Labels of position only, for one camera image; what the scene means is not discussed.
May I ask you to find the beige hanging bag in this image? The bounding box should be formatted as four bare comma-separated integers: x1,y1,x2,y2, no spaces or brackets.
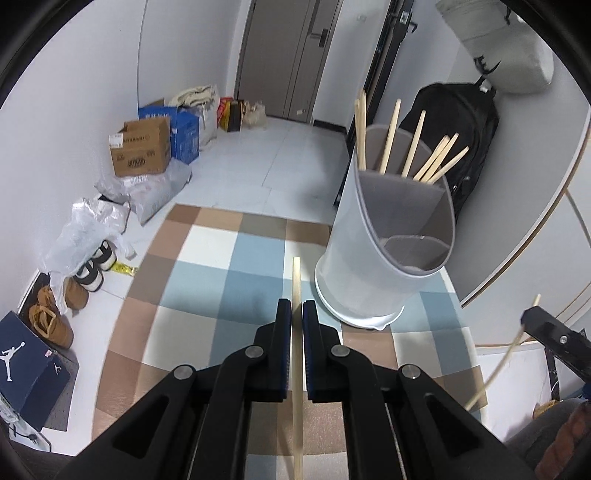
436,0,554,95

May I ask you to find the tan boot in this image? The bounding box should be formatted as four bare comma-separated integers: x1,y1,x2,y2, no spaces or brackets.
28,284,75,349
65,276,89,310

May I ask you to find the black door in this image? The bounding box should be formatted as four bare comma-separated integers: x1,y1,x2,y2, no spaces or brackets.
367,0,416,114

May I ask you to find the cream plastic shopping bag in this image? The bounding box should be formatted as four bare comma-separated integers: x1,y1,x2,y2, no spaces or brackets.
242,102,267,129

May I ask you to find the white black sneaker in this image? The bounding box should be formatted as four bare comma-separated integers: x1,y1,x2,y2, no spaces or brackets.
74,261,102,294
92,240,116,271

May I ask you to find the navy shoe box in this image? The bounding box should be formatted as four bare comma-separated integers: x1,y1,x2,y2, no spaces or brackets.
0,310,71,432

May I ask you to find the light wooden chopstick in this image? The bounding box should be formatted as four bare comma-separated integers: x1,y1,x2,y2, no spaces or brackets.
291,257,306,480
463,294,542,412

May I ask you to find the checkered tablecloth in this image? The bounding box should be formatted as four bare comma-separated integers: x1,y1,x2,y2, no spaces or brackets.
92,204,488,480

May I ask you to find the white plastic utensil holder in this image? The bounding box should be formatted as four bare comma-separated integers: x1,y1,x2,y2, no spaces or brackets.
315,124,456,330

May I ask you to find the white device with cables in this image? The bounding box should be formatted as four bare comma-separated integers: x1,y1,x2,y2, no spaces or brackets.
0,397,51,455

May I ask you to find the white gold-trimmed cabinet panel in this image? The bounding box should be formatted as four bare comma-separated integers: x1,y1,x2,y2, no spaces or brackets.
459,60,591,347

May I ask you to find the black door handle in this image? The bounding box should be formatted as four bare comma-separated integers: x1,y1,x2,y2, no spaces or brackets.
390,9,419,33

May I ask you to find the brown paper bag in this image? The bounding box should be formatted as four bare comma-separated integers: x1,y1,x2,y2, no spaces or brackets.
225,99,247,133

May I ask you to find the person's right hand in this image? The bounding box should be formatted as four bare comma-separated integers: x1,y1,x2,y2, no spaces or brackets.
538,406,591,480

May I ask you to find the white plastic bag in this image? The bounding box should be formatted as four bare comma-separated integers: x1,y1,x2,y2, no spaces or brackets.
198,95,222,148

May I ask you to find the grey courier bag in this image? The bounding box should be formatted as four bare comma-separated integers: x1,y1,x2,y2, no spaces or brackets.
95,159,192,226

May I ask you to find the beige folded cloth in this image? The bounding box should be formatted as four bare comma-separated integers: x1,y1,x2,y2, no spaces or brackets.
168,84,220,108

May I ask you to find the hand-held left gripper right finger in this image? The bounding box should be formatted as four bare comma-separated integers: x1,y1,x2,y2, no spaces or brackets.
303,300,539,480

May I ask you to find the grey entrance door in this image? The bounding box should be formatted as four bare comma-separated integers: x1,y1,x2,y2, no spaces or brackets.
233,0,342,124

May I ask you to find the brown cardboard box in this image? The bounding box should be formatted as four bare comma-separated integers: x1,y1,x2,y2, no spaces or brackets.
109,117,172,177

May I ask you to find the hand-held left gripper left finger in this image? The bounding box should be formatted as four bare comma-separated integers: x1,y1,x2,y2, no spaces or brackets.
55,299,293,480

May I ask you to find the black backpack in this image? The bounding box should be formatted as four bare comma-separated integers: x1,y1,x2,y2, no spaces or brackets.
397,78,500,215

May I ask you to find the person's grey trouser leg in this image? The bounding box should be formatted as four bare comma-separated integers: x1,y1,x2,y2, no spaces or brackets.
505,399,573,480

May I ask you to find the blue cardboard box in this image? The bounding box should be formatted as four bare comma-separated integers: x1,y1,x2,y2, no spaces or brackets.
139,98,201,164

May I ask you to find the crumpled clear plastic bag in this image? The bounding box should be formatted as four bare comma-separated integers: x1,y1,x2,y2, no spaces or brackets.
39,196,134,296

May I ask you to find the bundle of wooden chopsticks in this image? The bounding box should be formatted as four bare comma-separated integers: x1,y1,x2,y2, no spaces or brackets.
354,90,470,184

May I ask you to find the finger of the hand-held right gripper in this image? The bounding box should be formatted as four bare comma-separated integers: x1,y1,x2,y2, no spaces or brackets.
520,307,591,386

